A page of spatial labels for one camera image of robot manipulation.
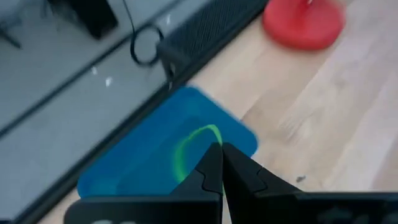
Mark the black aluminium table frame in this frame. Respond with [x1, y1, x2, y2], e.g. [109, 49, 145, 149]
[12, 0, 270, 224]

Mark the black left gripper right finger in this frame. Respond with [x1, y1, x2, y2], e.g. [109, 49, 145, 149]
[221, 142, 398, 224]

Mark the teal blue plastic bin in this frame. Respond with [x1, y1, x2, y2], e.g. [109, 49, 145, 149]
[76, 86, 259, 200]

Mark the black computer tower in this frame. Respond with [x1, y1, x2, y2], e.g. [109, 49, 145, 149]
[46, 0, 119, 40]

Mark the red desk lamp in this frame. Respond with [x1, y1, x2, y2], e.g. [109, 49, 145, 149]
[262, 0, 346, 51]

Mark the green rubber band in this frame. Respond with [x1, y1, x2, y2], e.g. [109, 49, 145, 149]
[172, 124, 224, 184]

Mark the black looped floor cable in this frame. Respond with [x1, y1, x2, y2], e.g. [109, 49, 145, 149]
[122, 0, 165, 67]

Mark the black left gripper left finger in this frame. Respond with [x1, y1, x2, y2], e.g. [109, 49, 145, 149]
[63, 142, 224, 224]

